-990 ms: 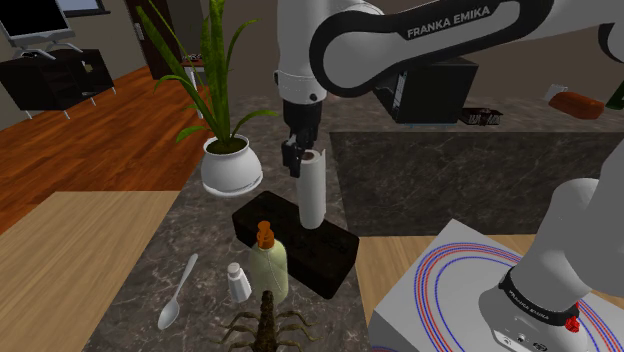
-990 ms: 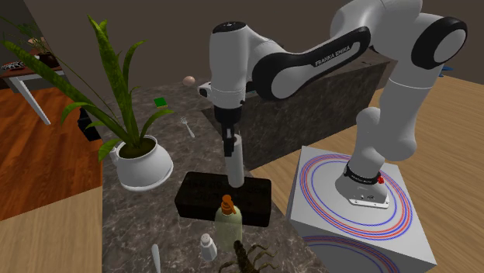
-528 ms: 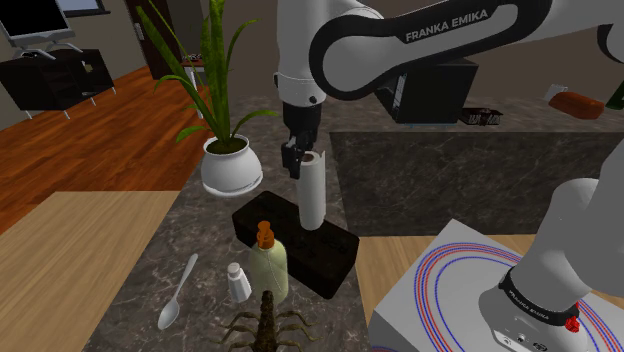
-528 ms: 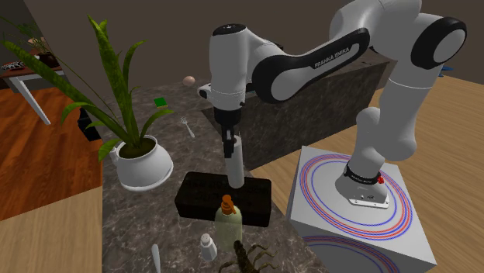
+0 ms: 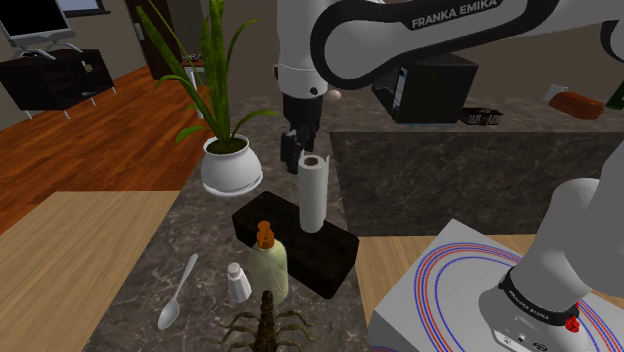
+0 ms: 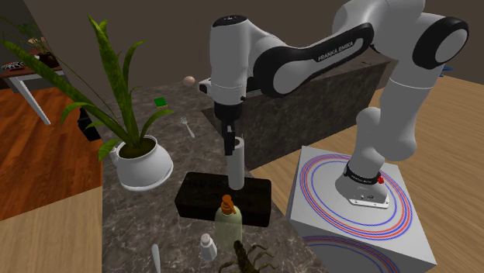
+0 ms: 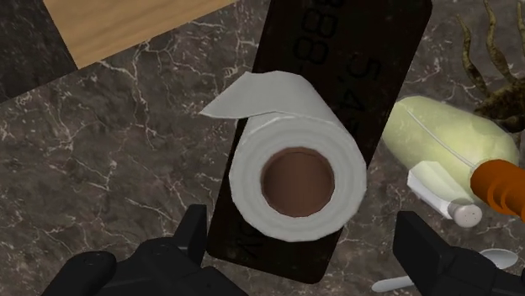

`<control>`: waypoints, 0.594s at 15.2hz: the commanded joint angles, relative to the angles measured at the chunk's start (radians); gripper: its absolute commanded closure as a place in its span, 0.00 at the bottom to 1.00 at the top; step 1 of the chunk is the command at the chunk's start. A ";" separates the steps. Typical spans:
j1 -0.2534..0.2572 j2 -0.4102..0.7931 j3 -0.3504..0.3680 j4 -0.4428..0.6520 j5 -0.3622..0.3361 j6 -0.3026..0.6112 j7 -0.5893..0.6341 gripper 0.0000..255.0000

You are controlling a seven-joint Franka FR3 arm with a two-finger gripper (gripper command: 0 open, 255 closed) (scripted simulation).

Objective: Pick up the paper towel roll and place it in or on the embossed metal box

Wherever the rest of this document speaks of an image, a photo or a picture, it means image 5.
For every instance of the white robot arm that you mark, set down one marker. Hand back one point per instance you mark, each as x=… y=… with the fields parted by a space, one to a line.
x=370 y=39

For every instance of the silver spoon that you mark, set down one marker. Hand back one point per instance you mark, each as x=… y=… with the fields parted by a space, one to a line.
x=170 y=314

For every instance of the dark wooden door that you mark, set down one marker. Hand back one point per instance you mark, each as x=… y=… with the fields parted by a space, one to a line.
x=153 y=39

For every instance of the black rectangular box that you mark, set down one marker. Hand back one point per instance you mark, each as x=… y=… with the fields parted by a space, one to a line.
x=317 y=253

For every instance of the grey robot stand with rings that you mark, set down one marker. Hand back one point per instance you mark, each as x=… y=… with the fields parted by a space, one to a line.
x=453 y=292

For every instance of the flat screen television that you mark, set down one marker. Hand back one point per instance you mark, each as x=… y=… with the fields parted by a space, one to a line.
x=31 y=17

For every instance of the black television cabinet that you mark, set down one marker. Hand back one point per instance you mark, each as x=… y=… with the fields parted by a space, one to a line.
x=53 y=80

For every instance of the white paper towel roll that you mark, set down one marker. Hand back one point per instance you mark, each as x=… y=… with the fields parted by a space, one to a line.
x=312 y=195

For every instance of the small white side table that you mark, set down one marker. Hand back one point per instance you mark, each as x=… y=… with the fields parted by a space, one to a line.
x=192 y=66

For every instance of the white mug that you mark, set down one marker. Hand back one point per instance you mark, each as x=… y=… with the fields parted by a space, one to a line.
x=554 y=92

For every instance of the brown scorpion figure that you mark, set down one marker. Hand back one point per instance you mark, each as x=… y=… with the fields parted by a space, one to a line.
x=267 y=322

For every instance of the dark green bottle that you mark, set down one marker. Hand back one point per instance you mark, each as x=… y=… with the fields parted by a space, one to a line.
x=616 y=97

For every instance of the black microwave oven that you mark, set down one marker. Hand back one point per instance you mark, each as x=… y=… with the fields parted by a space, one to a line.
x=434 y=88

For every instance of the brown bread loaf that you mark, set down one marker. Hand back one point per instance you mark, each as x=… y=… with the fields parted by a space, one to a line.
x=576 y=105

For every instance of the pale pink egg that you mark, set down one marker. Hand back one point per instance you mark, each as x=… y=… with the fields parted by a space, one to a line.
x=334 y=96

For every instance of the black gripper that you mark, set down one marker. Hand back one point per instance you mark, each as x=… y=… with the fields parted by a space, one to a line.
x=302 y=109

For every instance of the white salt shaker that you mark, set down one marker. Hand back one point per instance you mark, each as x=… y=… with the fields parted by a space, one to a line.
x=238 y=285

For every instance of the green bottle with orange pump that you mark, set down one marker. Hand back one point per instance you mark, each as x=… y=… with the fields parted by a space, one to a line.
x=269 y=270

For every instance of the small dark basket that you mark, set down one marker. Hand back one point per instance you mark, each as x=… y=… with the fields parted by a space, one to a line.
x=481 y=117

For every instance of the green plant in white pot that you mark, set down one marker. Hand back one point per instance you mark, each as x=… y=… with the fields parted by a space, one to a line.
x=229 y=168

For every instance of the dark framed window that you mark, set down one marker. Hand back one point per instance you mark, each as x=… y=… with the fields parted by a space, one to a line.
x=80 y=6

